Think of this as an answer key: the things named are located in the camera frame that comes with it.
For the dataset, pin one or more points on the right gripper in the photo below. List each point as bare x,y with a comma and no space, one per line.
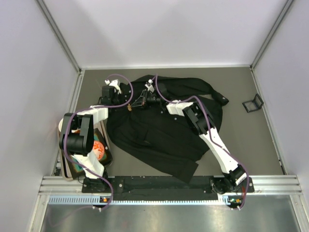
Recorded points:
146,98

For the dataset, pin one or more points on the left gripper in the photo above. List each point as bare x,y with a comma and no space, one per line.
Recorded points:
123,97

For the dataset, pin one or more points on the orange maple leaf brooch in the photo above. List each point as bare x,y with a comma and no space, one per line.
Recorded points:
129,107

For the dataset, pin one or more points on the black button shirt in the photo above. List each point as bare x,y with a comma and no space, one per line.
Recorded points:
163,141

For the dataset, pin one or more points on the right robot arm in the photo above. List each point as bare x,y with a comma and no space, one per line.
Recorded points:
201,123

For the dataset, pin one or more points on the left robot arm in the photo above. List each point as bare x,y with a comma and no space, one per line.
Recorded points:
77,133

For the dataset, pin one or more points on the orange white patterned ball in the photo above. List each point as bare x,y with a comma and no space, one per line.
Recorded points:
98,149

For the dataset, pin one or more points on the white paper cup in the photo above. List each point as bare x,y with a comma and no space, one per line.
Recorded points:
60,127

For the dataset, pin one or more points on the black box green lining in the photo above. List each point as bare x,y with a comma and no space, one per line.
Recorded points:
106,157

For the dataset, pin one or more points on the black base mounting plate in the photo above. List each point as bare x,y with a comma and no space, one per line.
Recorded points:
170,188

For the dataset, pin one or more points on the small black open box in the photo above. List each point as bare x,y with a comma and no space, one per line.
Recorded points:
253,105

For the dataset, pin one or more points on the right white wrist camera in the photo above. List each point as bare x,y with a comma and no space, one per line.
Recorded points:
149,86

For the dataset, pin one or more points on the white slotted cable duct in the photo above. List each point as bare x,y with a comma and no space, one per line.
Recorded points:
101,201

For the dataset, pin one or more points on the aluminium frame rail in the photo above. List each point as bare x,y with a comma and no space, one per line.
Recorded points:
263,185

